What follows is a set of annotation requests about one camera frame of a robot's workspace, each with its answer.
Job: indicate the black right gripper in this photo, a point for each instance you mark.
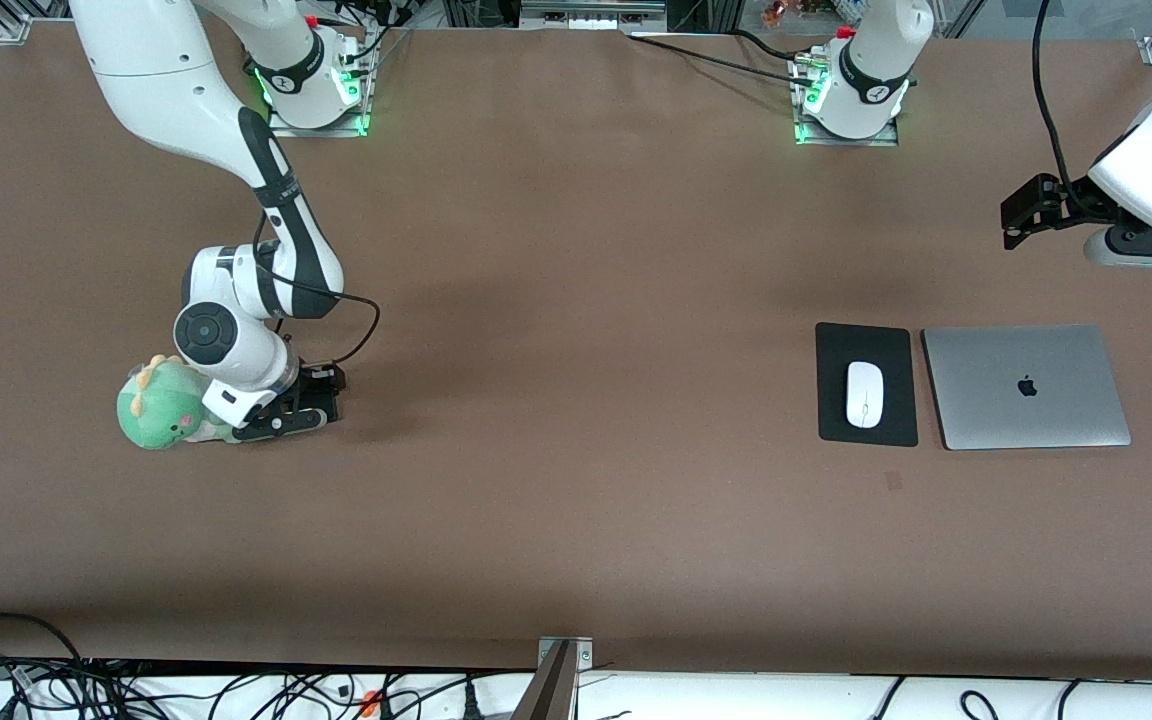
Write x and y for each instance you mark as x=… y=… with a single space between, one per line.
x=317 y=381

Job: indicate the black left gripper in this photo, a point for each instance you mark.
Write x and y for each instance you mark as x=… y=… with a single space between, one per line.
x=1073 y=201

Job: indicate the white computer mouse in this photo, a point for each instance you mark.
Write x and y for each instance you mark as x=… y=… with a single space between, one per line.
x=864 y=395

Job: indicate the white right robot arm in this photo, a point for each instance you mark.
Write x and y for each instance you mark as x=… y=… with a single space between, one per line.
x=166 y=80

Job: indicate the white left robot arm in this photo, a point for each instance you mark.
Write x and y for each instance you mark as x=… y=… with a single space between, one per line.
x=876 y=60

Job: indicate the black mouse pad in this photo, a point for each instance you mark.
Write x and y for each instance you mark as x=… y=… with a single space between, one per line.
x=901 y=385

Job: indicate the green dinosaur plush toy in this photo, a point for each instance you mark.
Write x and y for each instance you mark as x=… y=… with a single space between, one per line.
x=161 y=410

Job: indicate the silver closed laptop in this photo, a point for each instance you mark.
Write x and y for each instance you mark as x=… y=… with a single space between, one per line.
x=1026 y=388

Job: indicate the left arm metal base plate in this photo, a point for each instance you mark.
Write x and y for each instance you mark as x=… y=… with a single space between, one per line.
x=891 y=141

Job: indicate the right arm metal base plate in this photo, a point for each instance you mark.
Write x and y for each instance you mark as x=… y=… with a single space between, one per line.
x=278 y=130

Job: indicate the metal table edge bracket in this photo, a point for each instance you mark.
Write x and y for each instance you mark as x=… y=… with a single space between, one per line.
x=561 y=680

